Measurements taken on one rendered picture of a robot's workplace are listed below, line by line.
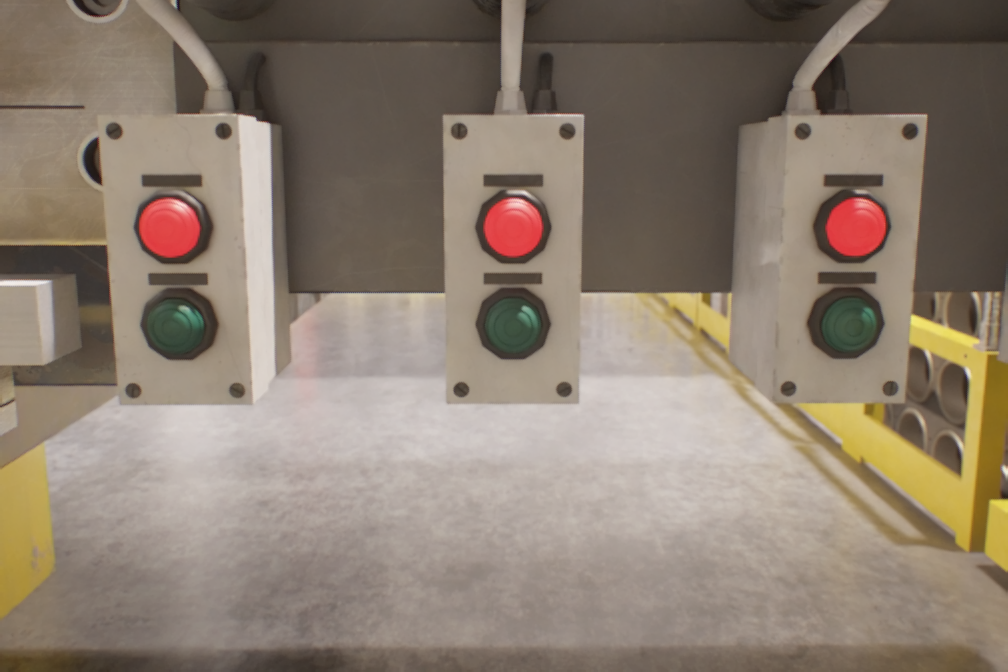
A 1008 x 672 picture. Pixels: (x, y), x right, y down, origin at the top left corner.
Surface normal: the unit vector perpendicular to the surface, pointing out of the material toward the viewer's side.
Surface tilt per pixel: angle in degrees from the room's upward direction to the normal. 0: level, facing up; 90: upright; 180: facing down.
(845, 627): 0
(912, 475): 90
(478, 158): 90
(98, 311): 90
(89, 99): 90
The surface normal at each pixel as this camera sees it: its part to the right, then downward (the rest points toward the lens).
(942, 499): -1.00, 0.00
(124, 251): 0.01, 0.16
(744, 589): 0.00, -0.99
